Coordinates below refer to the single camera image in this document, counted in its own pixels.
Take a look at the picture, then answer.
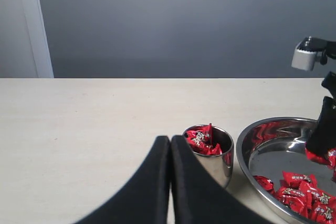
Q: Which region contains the stainless steel cup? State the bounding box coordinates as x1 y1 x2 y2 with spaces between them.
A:
183 124 234 188

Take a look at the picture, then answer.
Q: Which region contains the red candy atop cup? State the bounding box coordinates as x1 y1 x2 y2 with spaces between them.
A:
184 123 222 156

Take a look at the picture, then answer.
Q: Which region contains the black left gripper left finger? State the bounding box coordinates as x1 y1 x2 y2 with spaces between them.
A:
77 136 170 223

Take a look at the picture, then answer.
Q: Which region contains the stainless steel bowl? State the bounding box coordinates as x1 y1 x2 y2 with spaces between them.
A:
236 117 335 223

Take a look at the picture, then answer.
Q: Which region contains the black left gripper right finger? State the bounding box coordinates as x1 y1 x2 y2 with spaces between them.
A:
171 135 270 224

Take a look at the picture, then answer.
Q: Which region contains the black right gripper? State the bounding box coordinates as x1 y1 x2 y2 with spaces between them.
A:
306 71 335 157

